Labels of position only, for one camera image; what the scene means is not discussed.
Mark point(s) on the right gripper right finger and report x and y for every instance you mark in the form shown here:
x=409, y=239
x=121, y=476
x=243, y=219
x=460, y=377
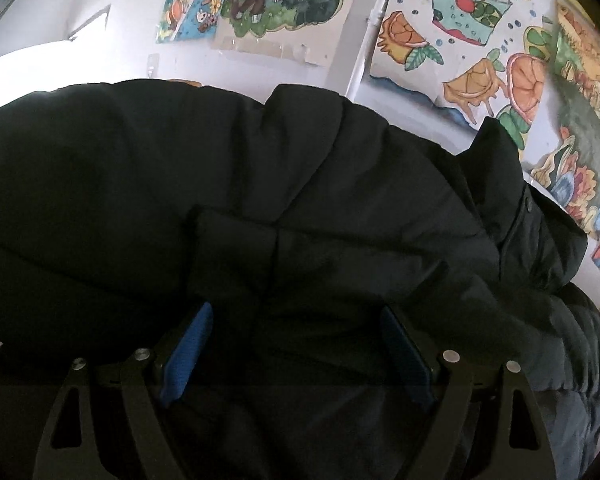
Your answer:
x=479, y=421

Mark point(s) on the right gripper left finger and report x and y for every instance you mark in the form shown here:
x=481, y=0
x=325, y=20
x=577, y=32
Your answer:
x=156, y=458

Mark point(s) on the black puffer jacket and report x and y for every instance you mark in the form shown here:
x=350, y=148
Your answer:
x=124, y=208

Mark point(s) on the autumn landscape drawing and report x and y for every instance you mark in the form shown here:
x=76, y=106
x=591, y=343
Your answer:
x=571, y=173

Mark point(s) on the bright window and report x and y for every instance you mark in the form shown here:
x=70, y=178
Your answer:
x=59, y=64

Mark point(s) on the orange juice drawing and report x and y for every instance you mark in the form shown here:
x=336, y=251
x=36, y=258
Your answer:
x=477, y=59

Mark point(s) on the mermaid girl drawing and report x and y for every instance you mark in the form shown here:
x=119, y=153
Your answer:
x=182, y=20

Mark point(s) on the white wall pipe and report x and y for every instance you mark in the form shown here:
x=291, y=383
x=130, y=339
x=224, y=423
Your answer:
x=365, y=50

